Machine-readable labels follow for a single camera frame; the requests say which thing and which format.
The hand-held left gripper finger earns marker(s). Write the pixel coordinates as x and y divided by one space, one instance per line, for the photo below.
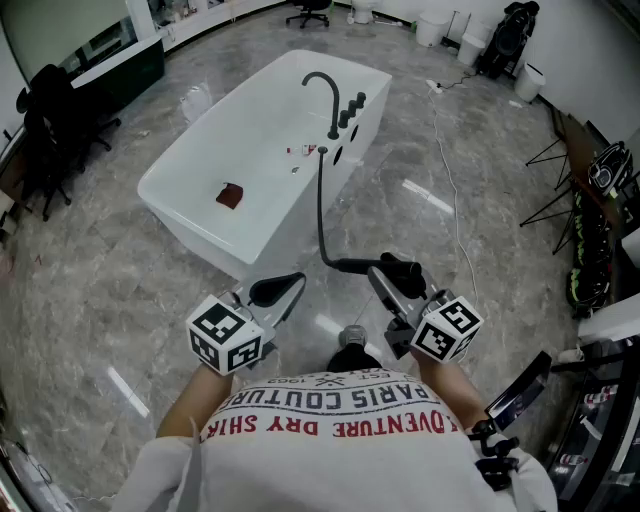
277 280
272 297

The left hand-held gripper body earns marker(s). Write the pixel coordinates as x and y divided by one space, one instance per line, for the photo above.
225 335

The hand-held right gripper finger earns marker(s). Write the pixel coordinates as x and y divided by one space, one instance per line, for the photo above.
414 284
391 256

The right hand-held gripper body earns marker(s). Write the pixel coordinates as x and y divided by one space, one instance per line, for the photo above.
445 330

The person's left forearm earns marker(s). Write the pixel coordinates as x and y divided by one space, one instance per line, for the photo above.
192 400

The person's right forearm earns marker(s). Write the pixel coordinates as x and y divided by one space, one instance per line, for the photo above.
450 387

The white bathtub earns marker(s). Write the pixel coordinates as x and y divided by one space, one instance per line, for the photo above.
240 150

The grey shoe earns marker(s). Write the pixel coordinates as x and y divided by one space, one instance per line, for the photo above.
352 336

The red cloth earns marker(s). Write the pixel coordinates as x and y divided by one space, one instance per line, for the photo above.
230 196

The black mounted screen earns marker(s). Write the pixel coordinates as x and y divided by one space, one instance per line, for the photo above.
522 390

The clear bottle red label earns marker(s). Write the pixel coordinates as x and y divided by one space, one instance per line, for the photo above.
302 149

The black faucet knob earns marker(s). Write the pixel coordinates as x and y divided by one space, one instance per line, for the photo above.
345 118
361 99
354 108

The row of black green bags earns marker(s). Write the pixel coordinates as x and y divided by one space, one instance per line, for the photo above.
590 260

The white desk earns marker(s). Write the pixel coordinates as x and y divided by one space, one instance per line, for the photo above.
610 320

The black gooseneck faucet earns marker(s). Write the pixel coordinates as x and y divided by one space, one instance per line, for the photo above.
334 100

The clear water bottle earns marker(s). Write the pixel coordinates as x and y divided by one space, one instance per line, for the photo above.
572 459
600 398

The white printed t-shirt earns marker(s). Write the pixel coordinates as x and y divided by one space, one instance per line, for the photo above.
340 465

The white power strip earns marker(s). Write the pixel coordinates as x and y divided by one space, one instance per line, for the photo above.
435 86

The black metal table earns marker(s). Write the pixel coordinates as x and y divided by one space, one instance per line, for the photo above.
600 450

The wooden table hairpin legs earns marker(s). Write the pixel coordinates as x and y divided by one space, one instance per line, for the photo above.
580 145

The white waste bin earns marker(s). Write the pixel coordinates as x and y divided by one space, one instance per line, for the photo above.
530 82
432 30
472 50

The black white backpack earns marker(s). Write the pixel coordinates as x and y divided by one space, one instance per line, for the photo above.
610 170

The black office chair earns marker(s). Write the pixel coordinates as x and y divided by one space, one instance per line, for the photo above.
45 185
55 110
310 12

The white toilet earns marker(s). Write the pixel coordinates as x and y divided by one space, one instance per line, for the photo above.
362 10

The green front counter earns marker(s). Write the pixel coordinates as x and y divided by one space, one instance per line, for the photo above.
125 75

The white window ledge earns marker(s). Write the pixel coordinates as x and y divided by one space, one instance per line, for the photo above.
200 25

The black clamp mount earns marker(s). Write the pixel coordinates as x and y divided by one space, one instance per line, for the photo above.
495 460

